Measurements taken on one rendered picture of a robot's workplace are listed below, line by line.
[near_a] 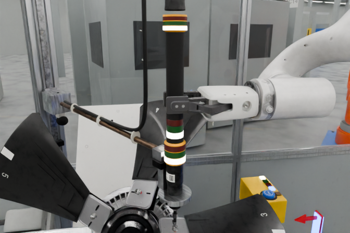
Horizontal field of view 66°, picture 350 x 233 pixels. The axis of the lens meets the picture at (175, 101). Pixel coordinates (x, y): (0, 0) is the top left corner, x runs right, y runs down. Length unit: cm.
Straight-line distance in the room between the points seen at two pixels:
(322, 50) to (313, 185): 121
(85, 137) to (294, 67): 65
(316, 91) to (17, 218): 76
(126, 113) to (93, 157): 18
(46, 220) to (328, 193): 149
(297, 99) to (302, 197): 124
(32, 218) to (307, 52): 77
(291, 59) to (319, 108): 13
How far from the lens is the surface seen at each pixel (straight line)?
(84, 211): 67
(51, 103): 101
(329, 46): 62
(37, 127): 67
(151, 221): 58
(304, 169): 167
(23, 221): 84
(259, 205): 76
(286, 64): 66
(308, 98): 57
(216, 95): 49
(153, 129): 71
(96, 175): 89
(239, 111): 50
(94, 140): 92
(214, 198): 152
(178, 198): 57
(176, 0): 48
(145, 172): 66
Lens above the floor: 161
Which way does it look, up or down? 15 degrees down
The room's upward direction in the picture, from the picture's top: straight up
